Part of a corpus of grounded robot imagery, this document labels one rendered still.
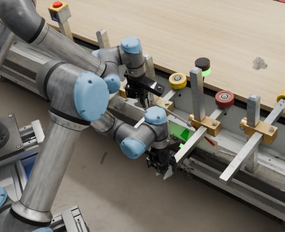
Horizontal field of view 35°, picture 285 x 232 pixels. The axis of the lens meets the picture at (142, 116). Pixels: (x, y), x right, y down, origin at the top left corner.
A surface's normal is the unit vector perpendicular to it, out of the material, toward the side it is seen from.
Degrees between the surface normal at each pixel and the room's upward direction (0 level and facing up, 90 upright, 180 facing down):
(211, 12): 0
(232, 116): 90
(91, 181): 0
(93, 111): 86
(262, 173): 0
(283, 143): 90
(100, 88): 85
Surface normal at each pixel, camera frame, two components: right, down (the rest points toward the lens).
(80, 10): -0.15, -0.71
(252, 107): -0.62, 0.61
